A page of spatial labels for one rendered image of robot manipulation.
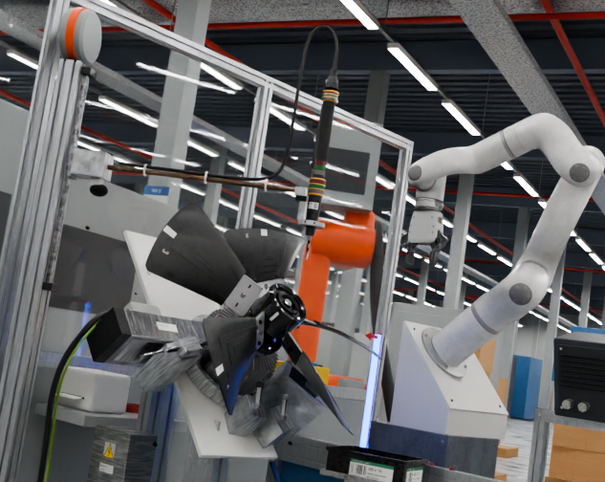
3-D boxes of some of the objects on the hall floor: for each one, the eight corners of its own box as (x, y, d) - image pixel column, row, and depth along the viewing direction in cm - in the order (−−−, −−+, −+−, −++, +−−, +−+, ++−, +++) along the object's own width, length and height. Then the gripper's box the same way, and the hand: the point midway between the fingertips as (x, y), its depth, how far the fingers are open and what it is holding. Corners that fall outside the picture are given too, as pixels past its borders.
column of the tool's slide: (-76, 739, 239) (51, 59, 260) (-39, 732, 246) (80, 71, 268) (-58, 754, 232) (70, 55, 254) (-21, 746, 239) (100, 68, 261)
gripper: (398, 205, 288) (390, 261, 286) (445, 205, 276) (438, 263, 274) (412, 209, 293) (404, 265, 291) (459, 209, 281) (451, 268, 279)
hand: (421, 260), depth 282 cm, fingers open, 8 cm apart
